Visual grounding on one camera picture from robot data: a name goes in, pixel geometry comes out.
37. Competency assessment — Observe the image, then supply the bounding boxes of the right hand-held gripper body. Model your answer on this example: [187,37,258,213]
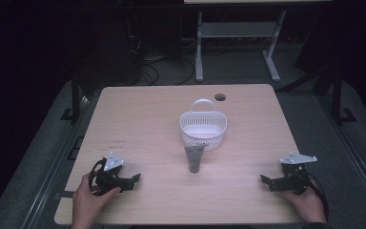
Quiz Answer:
[279,152,318,196]

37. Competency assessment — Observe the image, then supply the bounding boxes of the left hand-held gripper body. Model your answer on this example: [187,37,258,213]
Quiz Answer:
[90,152,132,197]

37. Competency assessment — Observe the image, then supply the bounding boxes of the person's right hand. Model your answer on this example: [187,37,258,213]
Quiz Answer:
[279,180,328,224]

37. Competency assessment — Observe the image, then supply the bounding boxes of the person's left hand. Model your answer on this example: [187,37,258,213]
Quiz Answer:
[71,173,122,229]

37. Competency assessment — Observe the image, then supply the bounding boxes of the white plastic basket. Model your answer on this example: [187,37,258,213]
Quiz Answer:
[179,98,229,153]

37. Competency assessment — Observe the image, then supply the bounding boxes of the black metal stand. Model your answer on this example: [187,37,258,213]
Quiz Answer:
[328,68,357,126]
[60,68,89,126]

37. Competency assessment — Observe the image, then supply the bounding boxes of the dark computer tower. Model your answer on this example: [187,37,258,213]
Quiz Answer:
[101,15,145,85]

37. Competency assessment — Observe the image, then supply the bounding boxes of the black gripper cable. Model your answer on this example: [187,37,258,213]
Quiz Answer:
[307,173,330,221]
[88,157,109,197]

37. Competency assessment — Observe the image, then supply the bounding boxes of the black floor cables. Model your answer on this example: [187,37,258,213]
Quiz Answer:
[138,54,196,87]

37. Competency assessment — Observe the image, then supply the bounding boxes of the white metal table frame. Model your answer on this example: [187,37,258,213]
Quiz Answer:
[194,9,288,83]

